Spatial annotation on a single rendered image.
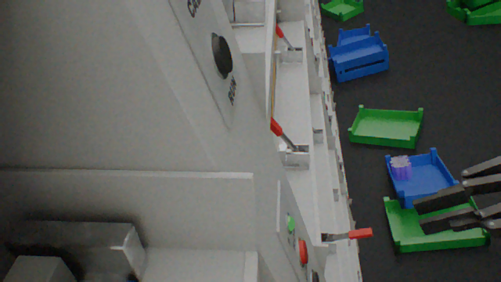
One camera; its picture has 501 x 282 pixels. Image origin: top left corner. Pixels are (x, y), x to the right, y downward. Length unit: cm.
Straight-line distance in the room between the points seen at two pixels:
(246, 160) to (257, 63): 7
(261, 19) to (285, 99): 25
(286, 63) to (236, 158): 54
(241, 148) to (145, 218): 5
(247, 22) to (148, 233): 25
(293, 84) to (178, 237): 49
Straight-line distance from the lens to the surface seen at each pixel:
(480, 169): 62
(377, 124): 199
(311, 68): 92
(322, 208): 69
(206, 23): 16
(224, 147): 15
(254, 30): 36
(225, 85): 16
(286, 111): 57
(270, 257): 20
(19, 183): 18
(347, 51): 248
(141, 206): 16
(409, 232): 156
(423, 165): 177
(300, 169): 48
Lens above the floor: 130
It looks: 38 degrees down
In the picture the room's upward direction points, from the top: 24 degrees counter-clockwise
